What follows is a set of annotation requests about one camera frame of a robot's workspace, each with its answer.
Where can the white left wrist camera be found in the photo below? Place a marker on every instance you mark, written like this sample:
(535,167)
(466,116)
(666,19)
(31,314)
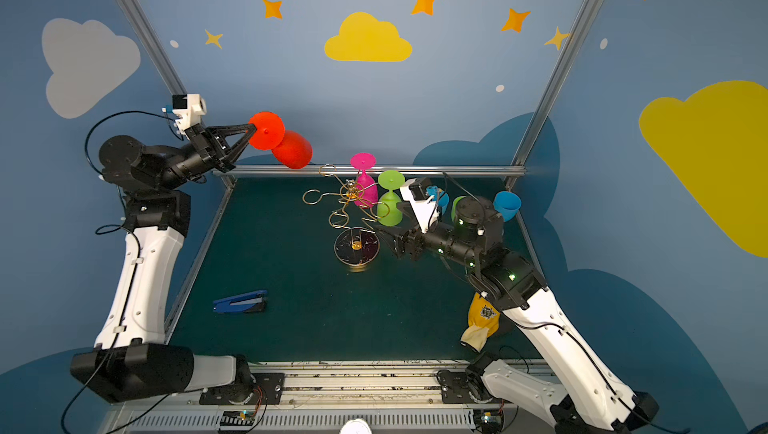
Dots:
(188,110)

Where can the red wine glass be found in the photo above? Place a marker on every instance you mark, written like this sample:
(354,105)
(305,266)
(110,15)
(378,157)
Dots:
(289,147)

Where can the aluminium frame post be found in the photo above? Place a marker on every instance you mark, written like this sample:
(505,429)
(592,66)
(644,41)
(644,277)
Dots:
(585,17)
(152,44)

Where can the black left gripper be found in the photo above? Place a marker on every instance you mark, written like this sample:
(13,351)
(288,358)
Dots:
(205,147)

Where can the aluminium right frame post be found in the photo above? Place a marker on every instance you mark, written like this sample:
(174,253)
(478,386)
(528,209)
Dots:
(585,17)

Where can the aluminium left frame post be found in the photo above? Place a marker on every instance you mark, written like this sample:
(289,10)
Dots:
(152,44)

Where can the green wine glass back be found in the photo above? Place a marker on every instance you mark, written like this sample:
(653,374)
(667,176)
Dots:
(388,213)

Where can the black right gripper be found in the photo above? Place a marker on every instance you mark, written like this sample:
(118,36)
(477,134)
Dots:
(408,242)

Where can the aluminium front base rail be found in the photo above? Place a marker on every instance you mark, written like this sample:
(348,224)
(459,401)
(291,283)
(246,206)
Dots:
(392,396)

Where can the gold wire wine glass rack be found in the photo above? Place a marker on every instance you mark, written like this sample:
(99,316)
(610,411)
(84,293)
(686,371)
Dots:
(356,245)

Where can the magenta wine glass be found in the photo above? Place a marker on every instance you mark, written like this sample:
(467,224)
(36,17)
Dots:
(366,185)

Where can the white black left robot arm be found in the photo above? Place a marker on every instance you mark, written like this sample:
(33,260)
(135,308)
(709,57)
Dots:
(131,359)

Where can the green wine glass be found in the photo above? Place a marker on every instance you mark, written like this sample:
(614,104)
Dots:
(454,206)
(388,213)

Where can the blue wine glass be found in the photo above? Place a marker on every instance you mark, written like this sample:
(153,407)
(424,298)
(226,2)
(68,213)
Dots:
(440,196)
(507,204)

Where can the aluminium back frame rail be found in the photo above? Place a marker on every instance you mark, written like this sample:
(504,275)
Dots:
(279,170)

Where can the yellow work glove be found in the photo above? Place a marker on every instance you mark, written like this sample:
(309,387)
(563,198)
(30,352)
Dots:
(483,322)

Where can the green wine glass front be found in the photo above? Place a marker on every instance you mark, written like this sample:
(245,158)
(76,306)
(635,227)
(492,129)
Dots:
(454,206)

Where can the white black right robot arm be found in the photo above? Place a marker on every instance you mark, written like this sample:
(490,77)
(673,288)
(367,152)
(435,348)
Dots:
(586,397)

